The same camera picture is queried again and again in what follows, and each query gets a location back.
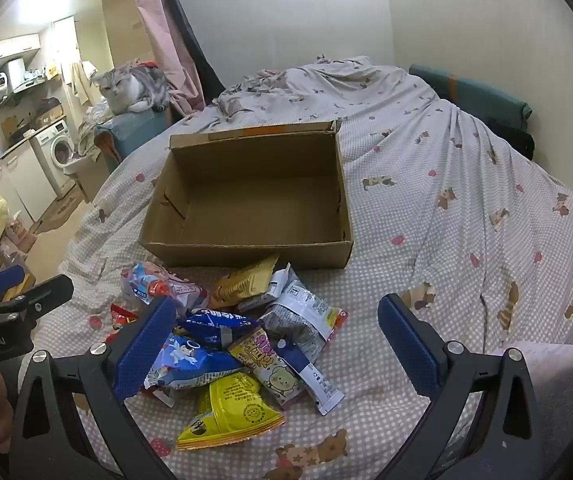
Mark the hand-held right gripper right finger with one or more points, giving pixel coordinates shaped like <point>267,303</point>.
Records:
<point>411,347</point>

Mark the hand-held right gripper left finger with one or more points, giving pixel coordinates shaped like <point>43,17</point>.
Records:
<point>144,345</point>

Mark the large red snack packet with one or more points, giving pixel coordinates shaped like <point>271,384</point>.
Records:
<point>121,317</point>

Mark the blue white cartoon packet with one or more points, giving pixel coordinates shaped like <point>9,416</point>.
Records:
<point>194,360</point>

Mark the pale packet red framed label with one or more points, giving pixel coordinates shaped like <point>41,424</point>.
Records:
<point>166,285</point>

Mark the bright yellow snack packet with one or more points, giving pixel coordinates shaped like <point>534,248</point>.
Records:
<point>231,410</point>

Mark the grey white packet red edge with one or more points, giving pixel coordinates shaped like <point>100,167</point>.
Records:
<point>296,327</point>

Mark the tan snack packet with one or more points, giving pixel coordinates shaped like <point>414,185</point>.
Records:
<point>244,282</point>

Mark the yellow cartoon snack packet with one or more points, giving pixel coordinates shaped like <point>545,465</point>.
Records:
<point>266,365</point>

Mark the brown cardboard box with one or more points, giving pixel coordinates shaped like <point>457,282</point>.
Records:
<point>246,200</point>

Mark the pink bag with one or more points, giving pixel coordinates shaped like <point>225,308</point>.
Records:
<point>21,232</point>

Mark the patterned floor rug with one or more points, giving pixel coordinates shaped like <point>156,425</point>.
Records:
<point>64,210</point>

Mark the white kitchen base cabinet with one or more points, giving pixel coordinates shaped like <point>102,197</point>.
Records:
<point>21,180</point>

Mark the long white blue packet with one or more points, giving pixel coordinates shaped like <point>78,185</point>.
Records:
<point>316,385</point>

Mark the white plastic bin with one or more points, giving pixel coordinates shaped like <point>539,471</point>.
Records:
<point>81,170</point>

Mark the white washing machine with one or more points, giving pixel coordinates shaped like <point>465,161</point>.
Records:
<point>54,155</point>

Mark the checked printed bed blanket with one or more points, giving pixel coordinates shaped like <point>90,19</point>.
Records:
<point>441,210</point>

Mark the white grey snack packet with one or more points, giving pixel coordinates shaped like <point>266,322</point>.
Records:
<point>279,290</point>

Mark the pink grey cloth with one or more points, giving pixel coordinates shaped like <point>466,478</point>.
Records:
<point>566,400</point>

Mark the teal upholstered chair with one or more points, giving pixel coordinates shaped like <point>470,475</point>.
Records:
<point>126,135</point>

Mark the hanging beige towel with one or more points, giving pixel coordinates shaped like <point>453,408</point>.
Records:
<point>82,82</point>

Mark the grey tabby cat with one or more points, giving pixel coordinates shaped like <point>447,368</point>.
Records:
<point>136,85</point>

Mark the black cushion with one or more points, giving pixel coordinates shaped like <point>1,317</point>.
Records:
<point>514,140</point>

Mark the green pillow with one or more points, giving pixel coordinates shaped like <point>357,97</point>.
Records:
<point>471,92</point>

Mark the pink curtain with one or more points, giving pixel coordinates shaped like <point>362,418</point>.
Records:
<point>159,35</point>

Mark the black curtain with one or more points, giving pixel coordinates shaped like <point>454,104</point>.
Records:
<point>194,45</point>

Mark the white wall cabinet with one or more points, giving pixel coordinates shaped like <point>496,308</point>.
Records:
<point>11,47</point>

